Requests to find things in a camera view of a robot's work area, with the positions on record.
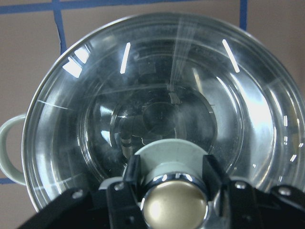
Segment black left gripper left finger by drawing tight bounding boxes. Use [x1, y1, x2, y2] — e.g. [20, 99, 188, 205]
[106, 155, 143, 229]

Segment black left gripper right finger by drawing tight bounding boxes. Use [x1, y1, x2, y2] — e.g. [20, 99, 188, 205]
[202, 155, 256, 229]

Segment glass pot lid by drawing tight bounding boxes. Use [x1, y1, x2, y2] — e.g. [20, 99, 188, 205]
[22, 13, 305, 229]

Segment pale green cooking pot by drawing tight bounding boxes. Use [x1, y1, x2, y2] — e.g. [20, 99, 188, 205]
[0, 12, 305, 210]

